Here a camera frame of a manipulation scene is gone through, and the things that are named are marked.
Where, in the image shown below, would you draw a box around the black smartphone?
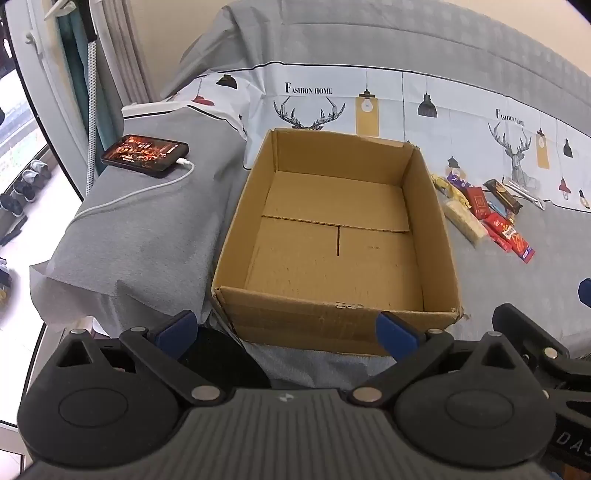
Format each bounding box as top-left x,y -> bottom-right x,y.
100,134 -> 190,179

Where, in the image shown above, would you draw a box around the yellow white slippers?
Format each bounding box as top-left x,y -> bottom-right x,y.
0,257 -> 13,302

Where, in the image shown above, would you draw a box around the grey curtain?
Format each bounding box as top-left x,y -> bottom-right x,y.
104,0 -> 155,109

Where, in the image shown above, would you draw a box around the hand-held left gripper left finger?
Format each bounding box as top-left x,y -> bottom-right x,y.
46,310 -> 227,409

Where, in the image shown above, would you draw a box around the black garment steamer head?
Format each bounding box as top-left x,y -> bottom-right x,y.
78,0 -> 99,43

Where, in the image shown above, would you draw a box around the printed grey bed sheet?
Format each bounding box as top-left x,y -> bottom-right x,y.
30,0 -> 591,398

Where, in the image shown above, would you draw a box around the white charging cable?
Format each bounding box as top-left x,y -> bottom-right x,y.
65,158 -> 195,232

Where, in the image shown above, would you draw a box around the dark brown chocolate bar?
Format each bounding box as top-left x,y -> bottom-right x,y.
483,178 -> 523,214

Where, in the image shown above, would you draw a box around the red white-label snack packet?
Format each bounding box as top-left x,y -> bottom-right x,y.
484,211 -> 517,253

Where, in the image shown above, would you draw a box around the row of shoes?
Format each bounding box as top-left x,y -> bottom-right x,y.
0,158 -> 52,219

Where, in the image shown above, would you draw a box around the red square snack packet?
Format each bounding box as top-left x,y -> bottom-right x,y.
463,186 -> 491,219

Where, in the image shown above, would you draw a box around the long silver snack packet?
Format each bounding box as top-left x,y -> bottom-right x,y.
505,178 -> 546,211

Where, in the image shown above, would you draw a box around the cardboard box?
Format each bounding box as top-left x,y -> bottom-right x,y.
211,128 -> 465,357

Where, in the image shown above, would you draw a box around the white nougat bar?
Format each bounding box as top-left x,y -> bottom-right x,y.
442,198 -> 489,244

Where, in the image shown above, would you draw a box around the garment steamer hose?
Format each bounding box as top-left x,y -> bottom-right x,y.
84,41 -> 100,196

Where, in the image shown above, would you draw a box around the teal cloth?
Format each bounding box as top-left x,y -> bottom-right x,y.
59,0 -> 95,123

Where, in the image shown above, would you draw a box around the white window frame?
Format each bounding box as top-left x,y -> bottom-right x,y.
18,0 -> 90,197

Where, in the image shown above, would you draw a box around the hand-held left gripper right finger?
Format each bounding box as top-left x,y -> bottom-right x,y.
346,311 -> 541,409

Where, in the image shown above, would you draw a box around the grey pillow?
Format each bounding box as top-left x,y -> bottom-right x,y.
30,104 -> 252,333

